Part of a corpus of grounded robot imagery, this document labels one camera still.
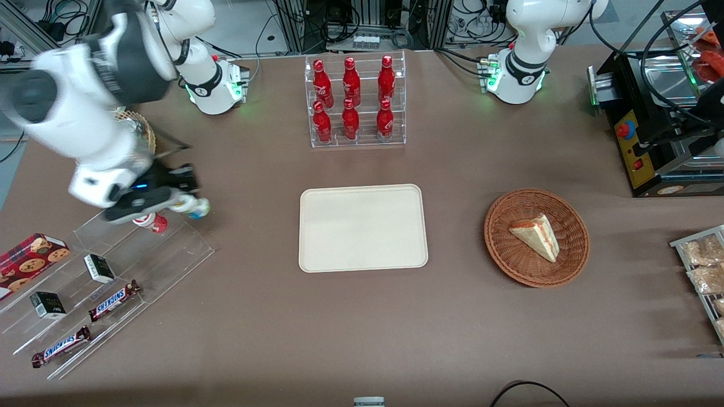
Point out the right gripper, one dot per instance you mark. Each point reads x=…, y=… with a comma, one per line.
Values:
x=176, y=178

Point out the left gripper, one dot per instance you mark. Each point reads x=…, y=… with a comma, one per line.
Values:
x=699, y=122

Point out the green-lid yogurt bottle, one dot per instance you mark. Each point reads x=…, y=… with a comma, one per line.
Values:
x=195, y=208

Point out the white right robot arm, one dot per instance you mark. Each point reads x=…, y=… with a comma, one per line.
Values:
x=85, y=116

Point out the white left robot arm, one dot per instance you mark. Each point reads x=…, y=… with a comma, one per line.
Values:
x=517, y=73

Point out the tray of packaged snacks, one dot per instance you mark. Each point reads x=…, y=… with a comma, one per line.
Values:
x=679, y=244

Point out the beige plastic tray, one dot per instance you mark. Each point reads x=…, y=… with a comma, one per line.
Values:
x=362, y=228

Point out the red emergency stop button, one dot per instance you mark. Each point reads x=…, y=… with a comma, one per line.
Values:
x=625, y=130

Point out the black machine with yellow panel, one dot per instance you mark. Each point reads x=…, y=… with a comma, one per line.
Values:
x=650, y=107

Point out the light wicker basket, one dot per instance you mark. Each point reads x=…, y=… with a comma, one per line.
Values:
x=148, y=135

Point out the clear acrylic stepped shelf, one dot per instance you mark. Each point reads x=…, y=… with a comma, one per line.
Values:
x=169, y=251

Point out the red food item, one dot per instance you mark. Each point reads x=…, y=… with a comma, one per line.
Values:
x=710, y=62

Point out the small black box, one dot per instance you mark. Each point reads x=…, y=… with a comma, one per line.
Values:
x=47, y=306
x=99, y=269

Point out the clear bag of pastries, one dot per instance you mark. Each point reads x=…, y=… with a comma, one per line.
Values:
x=720, y=328
x=707, y=280
x=719, y=306
x=701, y=252

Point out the Snickers bar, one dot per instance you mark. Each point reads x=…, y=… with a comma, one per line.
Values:
x=60, y=346
x=114, y=301

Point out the wrapped triangle sandwich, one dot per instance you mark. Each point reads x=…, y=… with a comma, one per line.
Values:
x=537, y=237

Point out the red cola bottle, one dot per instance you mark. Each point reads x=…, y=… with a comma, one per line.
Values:
x=322, y=125
x=350, y=123
x=386, y=80
x=385, y=122
x=351, y=83
x=322, y=83

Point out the red cookie box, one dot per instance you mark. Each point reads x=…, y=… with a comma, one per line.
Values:
x=31, y=261

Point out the brown wicker basket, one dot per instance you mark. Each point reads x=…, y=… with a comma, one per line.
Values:
x=509, y=260

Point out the clear acrylic bottle rack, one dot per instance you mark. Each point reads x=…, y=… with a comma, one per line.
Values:
x=366, y=138

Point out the grey power strip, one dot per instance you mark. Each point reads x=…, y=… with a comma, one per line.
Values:
x=365, y=41

